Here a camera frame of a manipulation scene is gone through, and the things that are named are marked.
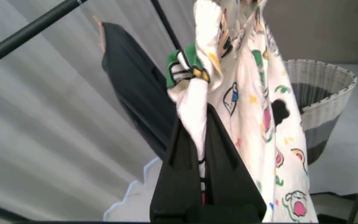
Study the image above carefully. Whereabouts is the pink clothes hanger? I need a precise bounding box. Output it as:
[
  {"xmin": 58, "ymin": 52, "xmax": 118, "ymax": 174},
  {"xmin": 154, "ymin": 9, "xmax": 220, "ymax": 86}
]
[{"xmin": 92, "ymin": 15, "xmax": 107, "ymax": 53}]

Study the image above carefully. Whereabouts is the white laundry basket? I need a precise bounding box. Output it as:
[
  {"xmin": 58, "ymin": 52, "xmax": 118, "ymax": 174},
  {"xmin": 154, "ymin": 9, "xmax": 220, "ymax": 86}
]
[{"xmin": 283, "ymin": 58, "xmax": 358, "ymax": 166}]

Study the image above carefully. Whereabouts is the dark grey long-sleeved shirt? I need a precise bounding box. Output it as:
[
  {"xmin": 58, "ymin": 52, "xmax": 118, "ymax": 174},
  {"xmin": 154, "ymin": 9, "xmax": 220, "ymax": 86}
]
[{"xmin": 101, "ymin": 21, "xmax": 180, "ymax": 161}]

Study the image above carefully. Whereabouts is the white curtain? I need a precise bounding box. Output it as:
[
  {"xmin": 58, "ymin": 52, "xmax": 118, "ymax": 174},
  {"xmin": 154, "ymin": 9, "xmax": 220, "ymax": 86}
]
[{"xmin": 0, "ymin": 0, "xmax": 198, "ymax": 222}]

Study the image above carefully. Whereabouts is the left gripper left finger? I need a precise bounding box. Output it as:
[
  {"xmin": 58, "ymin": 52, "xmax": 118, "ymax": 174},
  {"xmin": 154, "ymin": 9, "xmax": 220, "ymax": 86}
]
[{"xmin": 149, "ymin": 115, "xmax": 205, "ymax": 223}]

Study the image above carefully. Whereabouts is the cream printed garment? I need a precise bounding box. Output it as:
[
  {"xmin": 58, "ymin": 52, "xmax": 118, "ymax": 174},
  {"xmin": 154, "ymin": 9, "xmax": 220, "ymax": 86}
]
[{"xmin": 165, "ymin": 0, "xmax": 319, "ymax": 223}]

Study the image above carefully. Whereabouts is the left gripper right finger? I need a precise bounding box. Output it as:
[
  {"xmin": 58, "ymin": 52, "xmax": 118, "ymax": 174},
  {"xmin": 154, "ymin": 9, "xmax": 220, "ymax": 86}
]
[{"xmin": 204, "ymin": 103, "xmax": 267, "ymax": 222}]

